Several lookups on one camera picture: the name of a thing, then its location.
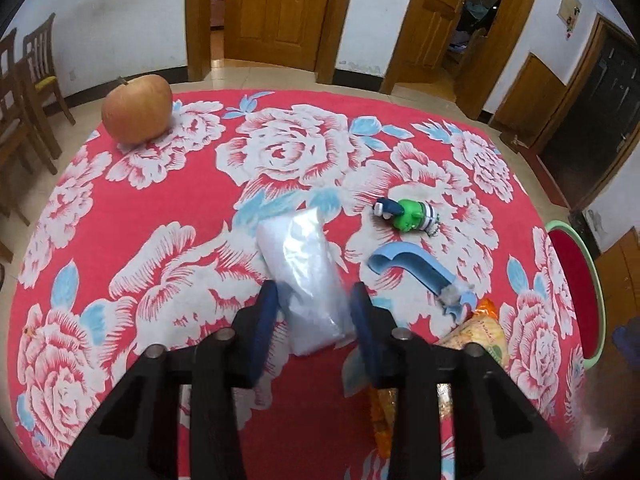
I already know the beige wall panel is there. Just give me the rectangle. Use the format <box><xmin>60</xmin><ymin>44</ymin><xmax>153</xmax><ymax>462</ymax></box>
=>
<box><xmin>559</xmin><ymin>0</ymin><xmax>583</xmax><ymax>31</ymax></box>

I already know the clear plastic bag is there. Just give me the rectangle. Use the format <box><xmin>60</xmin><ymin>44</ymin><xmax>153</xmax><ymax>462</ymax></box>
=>
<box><xmin>256</xmin><ymin>207</ymin><xmax>357</xmax><ymax>357</ymax></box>

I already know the red stool green rim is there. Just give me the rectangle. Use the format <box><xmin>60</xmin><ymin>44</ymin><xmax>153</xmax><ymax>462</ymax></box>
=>
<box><xmin>545</xmin><ymin>220</ymin><xmax>607</xmax><ymax>371</ymax></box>

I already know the small wooden wall hatch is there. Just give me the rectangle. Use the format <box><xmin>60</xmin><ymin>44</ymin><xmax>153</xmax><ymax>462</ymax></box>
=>
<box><xmin>492</xmin><ymin>52</ymin><xmax>566</xmax><ymax>133</ymax></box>

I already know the red-orange apple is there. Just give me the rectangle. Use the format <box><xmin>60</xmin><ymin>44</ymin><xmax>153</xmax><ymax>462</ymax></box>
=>
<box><xmin>101</xmin><ymin>74</ymin><xmax>173</xmax><ymax>145</ymax></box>

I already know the wooden cabinet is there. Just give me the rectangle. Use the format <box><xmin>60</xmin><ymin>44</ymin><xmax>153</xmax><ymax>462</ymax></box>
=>
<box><xmin>595</xmin><ymin>227</ymin><xmax>640</xmax><ymax>311</ymax></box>

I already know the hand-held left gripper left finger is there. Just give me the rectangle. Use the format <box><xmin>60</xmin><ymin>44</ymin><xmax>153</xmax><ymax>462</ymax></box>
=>
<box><xmin>55</xmin><ymin>280</ymin><xmax>278</xmax><ymax>480</ymax></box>

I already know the green toy figure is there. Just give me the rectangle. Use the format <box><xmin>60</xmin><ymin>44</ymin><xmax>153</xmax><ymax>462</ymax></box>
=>
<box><xmin>375</xmin><ymin>197</ymin><xmax>443</xmax><ymax>238</ymax></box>

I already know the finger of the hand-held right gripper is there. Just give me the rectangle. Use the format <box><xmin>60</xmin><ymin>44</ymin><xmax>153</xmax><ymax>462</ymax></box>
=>
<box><xmin>612</xmin><ymin>325</ymin><xmax>640</xmax><ymax>361</ymax></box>

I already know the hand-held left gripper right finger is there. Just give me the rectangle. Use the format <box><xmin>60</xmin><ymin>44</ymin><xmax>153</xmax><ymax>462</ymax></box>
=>
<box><xmin>349</xmin><ymin>282</ymin><xmax>583</xmax><ymax>480</ymax></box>

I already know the open panelled wooden door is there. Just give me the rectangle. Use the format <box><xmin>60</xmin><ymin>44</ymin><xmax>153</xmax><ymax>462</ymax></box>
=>
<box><xmin>395</xmin><ymin>0</ymin><xmax>481</xmax><ymax>86</ymax></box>

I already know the orange snack packet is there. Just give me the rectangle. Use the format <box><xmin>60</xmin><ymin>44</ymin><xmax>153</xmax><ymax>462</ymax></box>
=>
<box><xmin>367</xmin><ymin>299</ymin><xmax>511</xmax><ymax>456</ymax></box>

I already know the dark metal door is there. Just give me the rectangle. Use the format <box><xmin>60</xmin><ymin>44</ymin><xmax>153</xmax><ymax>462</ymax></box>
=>
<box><xmin>537</xmin><ymin>20</ymin><xmax>640</xmax><ymax>206</ymax></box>

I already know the wooden chair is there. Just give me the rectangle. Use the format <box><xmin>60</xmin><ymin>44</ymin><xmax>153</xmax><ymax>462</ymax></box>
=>
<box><xmin>22</xmin><ymin>12</ymin><xmax>76</xmax><ymax>126</ymax></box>
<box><xmin>0</xmin><ymin>27</ymin><xmax>58</xmax><ymax>176</ymax></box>

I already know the red floral tablecloth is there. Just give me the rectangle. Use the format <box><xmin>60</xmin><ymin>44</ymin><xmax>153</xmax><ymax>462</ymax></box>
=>
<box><xmin>10</xmin><ymin>89</ymin><xmax>601</xmax><ymax>480</ymax></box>

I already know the light blue plastic hook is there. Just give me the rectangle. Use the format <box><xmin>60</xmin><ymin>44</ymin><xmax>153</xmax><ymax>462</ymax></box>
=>
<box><xmin>368</xmin><ymin>242</ymin><xmax>476</xmax><ymax>323</ymax></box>

